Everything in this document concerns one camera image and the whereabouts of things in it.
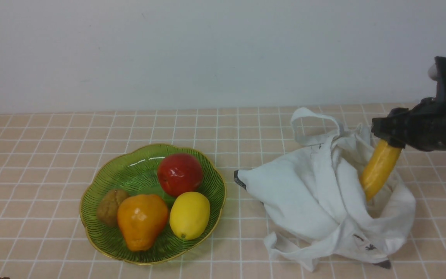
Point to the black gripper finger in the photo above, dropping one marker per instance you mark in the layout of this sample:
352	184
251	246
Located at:
394	128

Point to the yellow banana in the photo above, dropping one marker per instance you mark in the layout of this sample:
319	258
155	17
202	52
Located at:
379	167

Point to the white cloth tote bag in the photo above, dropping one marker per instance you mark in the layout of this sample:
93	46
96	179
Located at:
315	194

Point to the green glass fruit plate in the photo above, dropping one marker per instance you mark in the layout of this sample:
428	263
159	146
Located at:
135	173

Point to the red apple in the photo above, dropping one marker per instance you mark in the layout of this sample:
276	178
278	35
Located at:
180	173

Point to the yellow lemon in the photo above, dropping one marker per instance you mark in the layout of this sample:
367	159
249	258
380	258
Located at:
189	215

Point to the orange pear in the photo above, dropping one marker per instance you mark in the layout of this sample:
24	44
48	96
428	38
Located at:
141	219

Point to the brown kiwi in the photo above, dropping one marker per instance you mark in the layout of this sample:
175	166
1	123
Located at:
108	207

